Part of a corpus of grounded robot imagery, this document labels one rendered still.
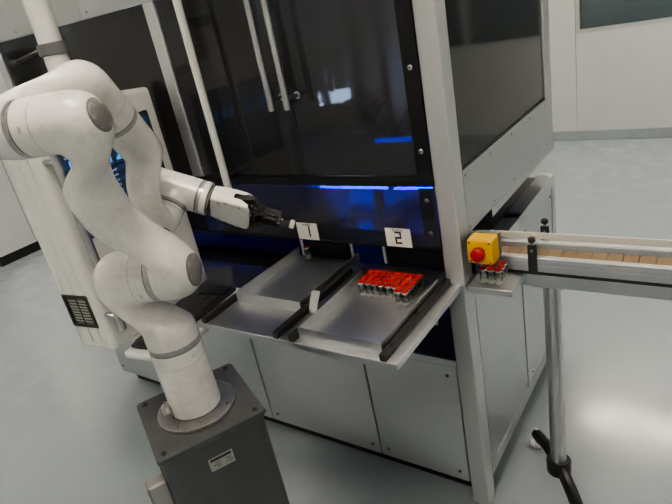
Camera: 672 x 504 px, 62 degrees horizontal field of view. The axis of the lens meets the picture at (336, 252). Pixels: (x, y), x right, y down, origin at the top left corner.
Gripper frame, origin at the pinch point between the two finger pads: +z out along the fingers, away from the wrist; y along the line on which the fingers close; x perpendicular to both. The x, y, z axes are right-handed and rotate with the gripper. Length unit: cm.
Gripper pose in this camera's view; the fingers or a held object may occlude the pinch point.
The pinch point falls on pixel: (272, 217)
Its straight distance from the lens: 140.4
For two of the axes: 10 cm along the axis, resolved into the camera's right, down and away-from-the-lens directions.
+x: 2.3, -8.3, 5.0
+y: 1.7, -4.7, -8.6
